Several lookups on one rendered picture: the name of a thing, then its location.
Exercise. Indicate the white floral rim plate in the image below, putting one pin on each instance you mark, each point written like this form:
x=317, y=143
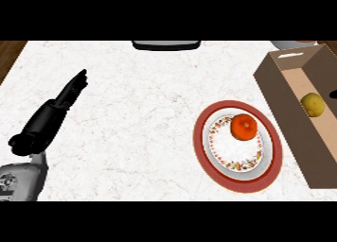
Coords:
x=233, y=152

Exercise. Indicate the pale grey round container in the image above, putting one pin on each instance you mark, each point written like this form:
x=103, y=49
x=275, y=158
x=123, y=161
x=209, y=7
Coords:
x=290, y=44

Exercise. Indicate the orange fruit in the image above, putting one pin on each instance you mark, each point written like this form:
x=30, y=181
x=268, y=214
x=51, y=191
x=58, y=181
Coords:
x=244, y=127

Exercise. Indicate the brown cardboard box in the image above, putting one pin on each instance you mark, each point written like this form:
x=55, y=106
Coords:
x=287, y=105

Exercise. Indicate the yellow lemon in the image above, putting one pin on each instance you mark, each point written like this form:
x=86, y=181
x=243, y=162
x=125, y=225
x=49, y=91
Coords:
x=314, y=104

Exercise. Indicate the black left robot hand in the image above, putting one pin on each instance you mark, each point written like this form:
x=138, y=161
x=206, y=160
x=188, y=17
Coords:
x=49, y=121

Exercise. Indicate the red oval placemat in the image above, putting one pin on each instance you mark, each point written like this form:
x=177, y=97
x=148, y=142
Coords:
x=202, y=138

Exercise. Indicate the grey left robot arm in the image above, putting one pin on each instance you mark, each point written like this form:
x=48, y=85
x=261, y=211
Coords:
x=21, y=180

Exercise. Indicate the black and grey appliance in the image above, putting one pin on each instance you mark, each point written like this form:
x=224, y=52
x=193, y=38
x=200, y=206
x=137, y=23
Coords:
x=166, y=46

